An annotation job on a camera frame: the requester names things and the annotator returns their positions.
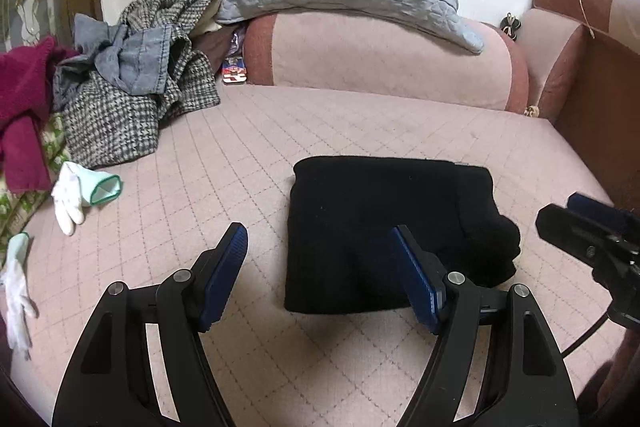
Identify houndstooth coat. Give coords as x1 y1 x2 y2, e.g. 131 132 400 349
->
52 0 228 170

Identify gold cord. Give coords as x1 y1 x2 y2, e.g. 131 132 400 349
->
579 0 596 38

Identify white glove with green cuff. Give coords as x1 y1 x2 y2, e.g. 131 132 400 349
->
51 161 123 236
0 232 40 360

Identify colourful packet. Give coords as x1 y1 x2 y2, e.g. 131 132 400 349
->
221 29 248 85

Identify black pants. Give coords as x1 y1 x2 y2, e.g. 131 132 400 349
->
284 155 522 315

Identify person's right forearm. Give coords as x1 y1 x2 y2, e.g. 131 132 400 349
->
575 337 640 427

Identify maroon garment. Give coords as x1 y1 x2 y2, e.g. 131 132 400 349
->
0 34 76 195

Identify black cable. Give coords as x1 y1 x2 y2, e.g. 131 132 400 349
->
560 312 613 358

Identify green patterned cloth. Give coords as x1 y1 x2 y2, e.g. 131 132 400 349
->
0 112 68 238

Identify pink quilted sofa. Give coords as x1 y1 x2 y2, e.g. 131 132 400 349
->
0 0 640 427

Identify blue denim garment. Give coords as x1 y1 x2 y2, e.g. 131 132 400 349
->
60 13 173 96

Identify pink and brown cushion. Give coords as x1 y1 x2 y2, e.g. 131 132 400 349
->
515 0 621 122

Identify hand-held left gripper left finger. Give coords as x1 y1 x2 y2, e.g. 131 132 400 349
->
50 222 249 427

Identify small black object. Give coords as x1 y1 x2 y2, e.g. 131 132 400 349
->
500 13 523 42

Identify pink and brown bolster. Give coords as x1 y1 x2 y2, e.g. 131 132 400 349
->
220 9 530 112

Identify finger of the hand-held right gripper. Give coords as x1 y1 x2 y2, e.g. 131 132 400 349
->
567 192 640 234
535 203 626 265

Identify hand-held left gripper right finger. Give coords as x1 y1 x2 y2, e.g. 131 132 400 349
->
390 224 583 427

